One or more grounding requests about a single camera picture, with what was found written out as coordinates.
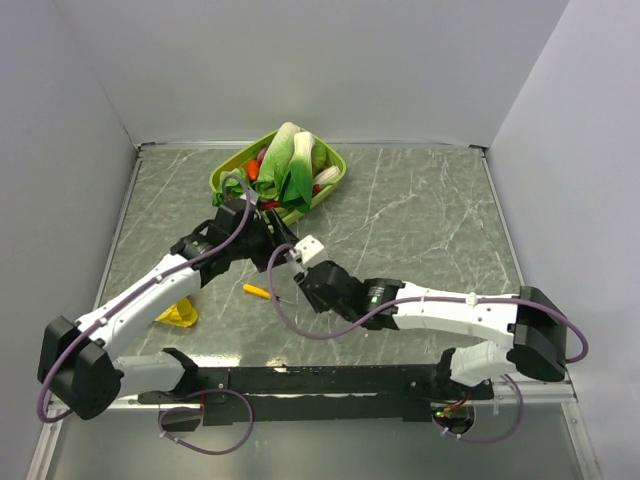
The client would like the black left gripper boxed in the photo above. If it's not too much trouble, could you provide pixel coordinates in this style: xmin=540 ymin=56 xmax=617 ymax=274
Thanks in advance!
xmin=229 ymin=207 xmax=301 ymax=272

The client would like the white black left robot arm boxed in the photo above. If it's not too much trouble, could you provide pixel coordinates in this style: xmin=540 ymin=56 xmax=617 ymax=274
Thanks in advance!
xmin=37 ymin=199 xmax=298 ymax=423

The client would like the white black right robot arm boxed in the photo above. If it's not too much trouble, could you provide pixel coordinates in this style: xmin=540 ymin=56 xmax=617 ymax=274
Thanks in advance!
xmin=295 ymin=261 xmax=567 ymax=399

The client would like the red chili pepper toy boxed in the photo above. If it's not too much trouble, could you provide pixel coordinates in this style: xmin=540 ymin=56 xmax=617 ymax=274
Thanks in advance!
xmin=259 ymin=185 xmax=323 ymax=210

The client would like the dark green bok choy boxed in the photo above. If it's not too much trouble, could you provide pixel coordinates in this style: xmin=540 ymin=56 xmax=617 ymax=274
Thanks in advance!
xmin=279 ymin=131 xmax=315 ymax=214

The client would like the green lettuce toy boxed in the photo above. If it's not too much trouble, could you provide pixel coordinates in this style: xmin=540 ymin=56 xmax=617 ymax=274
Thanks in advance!
xmin=211 ymin=168 xmax=255 ymax=207

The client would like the orange carrot toy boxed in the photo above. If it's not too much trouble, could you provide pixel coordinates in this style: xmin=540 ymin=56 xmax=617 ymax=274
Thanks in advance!
xmin=246 ymin=159 xmax=260 ymax=182

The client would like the light green cabbage toy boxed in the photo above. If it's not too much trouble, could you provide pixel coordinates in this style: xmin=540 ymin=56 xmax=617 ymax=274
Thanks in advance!
xmin=254 ymin=122 xmax=301 ymax=200

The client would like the yellow napa cabbage toy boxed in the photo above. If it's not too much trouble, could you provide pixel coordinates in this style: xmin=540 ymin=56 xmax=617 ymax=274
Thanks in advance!
xmin=155 ymin=297 xmax=199 ymax=328

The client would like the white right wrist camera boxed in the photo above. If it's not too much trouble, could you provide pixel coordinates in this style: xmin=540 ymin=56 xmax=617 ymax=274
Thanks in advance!
xmin=286 ymin=235 xmax=329 ymax=269

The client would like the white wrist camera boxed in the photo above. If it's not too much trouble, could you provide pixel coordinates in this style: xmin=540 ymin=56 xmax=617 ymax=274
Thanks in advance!
xmin=247 ymin=191 xmax=260 ymax=210
xmin=286 ymin=235 xmax=329 ymax=269

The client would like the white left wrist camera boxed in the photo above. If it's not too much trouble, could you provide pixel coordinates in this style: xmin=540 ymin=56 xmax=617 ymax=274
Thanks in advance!
xmin=247 ymin=191 xmax=260 ymax=210

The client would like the yellow handled screwdriver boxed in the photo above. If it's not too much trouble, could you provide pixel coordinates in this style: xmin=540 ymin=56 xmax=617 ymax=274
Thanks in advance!
xmin=243 ymin=284 xmax=290 ymax=304

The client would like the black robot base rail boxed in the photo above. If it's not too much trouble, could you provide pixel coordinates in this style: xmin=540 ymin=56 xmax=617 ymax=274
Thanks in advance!
xmin=138 ymin=365 xmax=494 ymax=426

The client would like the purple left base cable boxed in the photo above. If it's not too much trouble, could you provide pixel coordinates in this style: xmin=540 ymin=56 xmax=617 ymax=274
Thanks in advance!
xmin=157 ymin=388 xmax=255 ymax=456

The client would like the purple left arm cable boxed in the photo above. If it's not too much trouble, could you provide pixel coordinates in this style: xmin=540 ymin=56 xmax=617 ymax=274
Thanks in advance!
xmin=35 ymin=173 xmax=259 ymax=424

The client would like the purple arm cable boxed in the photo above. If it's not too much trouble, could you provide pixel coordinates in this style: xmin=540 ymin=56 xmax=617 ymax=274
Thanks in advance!
xmin=35 ymin=173 xmax=259 ymax=424
xmin=266 ymin=243 xmax=589 ymax=364

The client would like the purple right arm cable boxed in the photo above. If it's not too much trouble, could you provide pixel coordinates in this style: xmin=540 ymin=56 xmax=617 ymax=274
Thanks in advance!
xmin=266 ymin=243 xmax=589 ymax=364

